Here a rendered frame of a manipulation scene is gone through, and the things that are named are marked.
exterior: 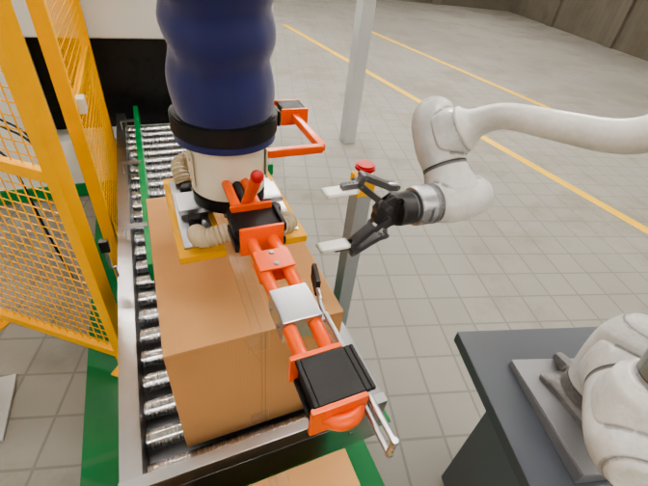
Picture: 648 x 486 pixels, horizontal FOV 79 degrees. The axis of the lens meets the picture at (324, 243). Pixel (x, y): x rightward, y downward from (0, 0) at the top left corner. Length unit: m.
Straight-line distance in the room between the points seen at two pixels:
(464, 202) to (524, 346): 0.56
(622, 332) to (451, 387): 1.14
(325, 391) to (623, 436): 0.58
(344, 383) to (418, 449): 1.38
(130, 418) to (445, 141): 1.05
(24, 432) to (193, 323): 1.26
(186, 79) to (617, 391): 0.96
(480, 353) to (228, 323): 0.71
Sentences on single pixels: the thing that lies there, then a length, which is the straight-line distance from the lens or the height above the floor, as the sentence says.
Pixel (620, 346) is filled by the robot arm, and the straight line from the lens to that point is 1.07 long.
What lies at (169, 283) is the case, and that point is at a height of 0.95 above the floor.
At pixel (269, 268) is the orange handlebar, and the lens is 0.65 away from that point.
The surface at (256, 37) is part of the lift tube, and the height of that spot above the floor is 1.48.
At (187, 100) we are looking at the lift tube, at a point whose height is 1.37.
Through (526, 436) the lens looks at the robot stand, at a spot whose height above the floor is 0.75.
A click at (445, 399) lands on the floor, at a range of 2.03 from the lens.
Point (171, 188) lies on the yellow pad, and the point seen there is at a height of 1.08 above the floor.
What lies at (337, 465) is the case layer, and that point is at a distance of 1.19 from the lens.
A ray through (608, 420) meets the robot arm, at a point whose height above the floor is 1.00.
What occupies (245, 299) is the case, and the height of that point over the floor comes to 0.95.
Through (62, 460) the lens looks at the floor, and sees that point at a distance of 1.95.
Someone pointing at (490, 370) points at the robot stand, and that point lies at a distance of 1.21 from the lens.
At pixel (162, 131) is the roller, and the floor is 0.55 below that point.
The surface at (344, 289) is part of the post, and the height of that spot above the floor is 0.47.
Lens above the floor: 1.64
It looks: 38 degrees down
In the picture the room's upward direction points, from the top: 7 degrees clockwise
